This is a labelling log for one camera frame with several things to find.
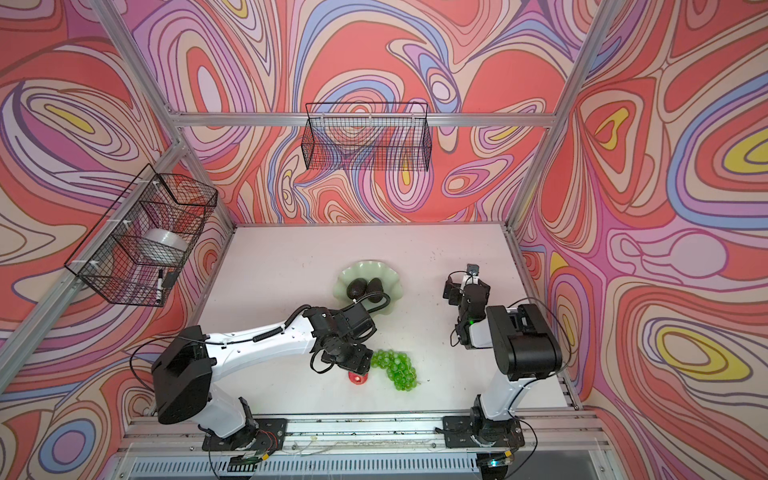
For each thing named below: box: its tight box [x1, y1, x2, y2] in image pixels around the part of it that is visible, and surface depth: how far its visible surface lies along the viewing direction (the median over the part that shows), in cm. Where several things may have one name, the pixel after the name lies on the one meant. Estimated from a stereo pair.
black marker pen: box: [156, 269, 164, 303], surface depth 74 cm
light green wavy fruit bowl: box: [333, 260, 403, 315], surface depth 102 cm
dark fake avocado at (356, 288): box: [346, 278, 368, 300], surface depth 98 cm
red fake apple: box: [348, 372, 369, 385], surface depth 81 cm
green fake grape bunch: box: [370, 350, 417, 392], surface depth 82 cm
